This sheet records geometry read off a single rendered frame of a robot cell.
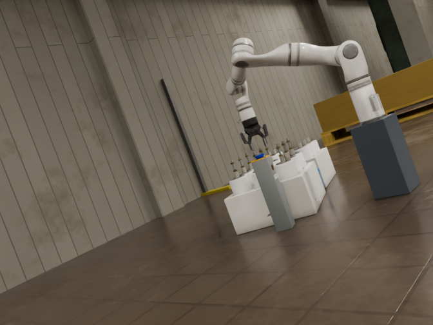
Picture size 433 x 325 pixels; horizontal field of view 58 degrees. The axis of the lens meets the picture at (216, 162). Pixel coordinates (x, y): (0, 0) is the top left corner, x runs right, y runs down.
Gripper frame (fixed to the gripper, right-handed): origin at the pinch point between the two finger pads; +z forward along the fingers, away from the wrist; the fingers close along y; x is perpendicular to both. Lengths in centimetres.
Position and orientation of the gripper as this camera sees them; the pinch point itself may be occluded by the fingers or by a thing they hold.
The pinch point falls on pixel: (258, 146)
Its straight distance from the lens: 196.1
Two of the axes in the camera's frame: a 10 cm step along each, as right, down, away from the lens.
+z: 3.5, 9.4, 0.3
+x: -1.3, 0.2, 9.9
